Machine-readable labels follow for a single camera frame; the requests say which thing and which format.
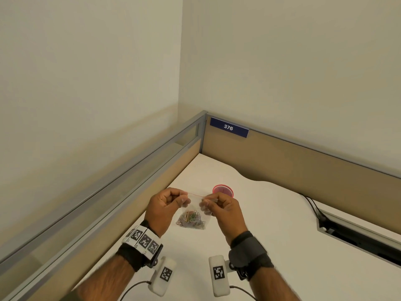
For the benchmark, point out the person's left hand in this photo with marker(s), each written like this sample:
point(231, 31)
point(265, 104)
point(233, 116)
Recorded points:
point(161, 213)

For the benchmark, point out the person's right hand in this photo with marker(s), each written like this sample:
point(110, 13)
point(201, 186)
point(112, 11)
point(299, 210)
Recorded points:
point(225, 216)

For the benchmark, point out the person's right thumb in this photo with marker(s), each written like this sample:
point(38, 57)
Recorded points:
point(209, 207)

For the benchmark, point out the person's left thumb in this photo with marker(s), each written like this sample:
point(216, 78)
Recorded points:
point(181, 203)

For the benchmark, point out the clear plastic zip bag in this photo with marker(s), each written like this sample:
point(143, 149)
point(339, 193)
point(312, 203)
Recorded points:
point(194, 211)

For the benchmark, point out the person's right forearm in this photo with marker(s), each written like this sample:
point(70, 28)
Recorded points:
point(272, 286)

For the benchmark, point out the person's left forearm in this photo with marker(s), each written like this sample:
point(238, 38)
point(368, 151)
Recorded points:
point(103, 280)

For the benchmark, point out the pile of coloured paper clips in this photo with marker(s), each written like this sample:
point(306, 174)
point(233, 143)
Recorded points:
point(191, 220)

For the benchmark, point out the red round container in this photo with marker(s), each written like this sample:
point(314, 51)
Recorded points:
point(223, 190)

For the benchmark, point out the blue desk number sign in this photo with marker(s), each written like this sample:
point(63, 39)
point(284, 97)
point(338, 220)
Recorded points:
point(229, 127)

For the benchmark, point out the beige desk partition panel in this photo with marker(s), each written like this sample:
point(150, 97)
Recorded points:
point(300, 172)

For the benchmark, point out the white wrist camera with marker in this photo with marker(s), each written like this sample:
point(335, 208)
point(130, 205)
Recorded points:
point(218, 275)
point(163, 275)

